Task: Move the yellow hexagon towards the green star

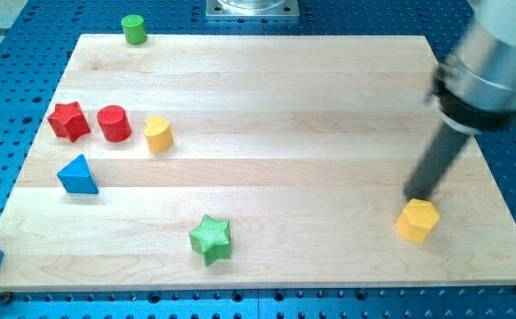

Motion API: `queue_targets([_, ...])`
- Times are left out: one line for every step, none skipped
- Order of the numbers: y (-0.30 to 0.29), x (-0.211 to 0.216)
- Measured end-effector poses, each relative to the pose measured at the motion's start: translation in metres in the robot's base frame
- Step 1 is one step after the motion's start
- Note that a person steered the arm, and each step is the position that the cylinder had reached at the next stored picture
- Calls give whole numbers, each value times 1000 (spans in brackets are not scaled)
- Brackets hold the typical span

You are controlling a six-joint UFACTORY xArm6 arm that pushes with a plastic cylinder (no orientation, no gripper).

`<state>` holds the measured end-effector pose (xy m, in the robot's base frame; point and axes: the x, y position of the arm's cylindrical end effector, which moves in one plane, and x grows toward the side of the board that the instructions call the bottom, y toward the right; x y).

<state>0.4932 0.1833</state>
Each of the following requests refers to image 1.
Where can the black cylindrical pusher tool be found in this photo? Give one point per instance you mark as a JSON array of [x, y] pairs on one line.
[[441, 152]]

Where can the yellow hexagon block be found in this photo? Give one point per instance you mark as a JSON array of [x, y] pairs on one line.
[[417, 220]]

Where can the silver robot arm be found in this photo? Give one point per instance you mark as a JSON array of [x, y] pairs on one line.
[[476, 89]]

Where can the green star block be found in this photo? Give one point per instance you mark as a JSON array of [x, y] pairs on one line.
[[212, 239]]

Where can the red star block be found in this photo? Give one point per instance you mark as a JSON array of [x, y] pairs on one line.
[[68, 121]]

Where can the light wooden board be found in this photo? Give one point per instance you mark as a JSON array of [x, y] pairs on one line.
[[303, 143]]

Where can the yellow heart block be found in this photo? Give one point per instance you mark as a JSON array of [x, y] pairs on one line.
[[158, 134]]

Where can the red cylinder block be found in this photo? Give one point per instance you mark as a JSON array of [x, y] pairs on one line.
[[114, 123]]

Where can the green cylinder block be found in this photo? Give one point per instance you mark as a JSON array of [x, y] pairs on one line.
[[133, 26]]

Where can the blue triangle block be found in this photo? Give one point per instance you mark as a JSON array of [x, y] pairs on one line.
[[76, 177]]

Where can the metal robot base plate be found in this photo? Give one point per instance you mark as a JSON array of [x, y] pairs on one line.
[[251, 8]]

